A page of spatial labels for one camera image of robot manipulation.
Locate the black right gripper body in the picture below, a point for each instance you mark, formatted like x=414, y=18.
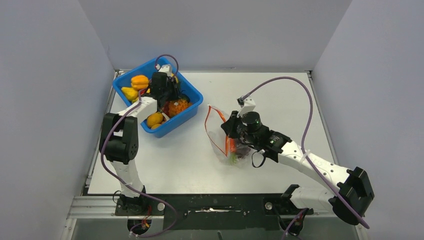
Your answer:
x=237, y=129

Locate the blue plastic bin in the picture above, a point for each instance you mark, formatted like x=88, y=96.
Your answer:
x=147, y=69

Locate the dark purple toy grapes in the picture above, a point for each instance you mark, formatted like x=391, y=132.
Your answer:
x=242, y=151

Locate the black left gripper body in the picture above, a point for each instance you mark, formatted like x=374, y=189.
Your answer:
x=170, y=91

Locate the orange toy pineapple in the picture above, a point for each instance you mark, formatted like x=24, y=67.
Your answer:
x=175, y=107

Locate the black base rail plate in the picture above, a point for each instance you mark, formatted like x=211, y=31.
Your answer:
x=267, y=211

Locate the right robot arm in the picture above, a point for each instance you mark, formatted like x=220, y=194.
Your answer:
x=346, y=192

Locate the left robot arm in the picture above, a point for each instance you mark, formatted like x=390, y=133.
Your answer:
x=119, y=143

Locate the orange toy carrot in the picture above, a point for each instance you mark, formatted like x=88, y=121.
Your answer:
x=230, y=150

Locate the orange toy bell pepper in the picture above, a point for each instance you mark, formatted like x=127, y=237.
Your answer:
x=139, y=82

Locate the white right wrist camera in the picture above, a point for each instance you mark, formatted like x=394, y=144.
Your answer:
x=246, y=105

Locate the yellow toy mango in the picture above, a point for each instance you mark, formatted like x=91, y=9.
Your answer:
x=155, y=120

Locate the yellow toy lemon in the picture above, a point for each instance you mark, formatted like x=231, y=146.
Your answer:
x=130, y=93

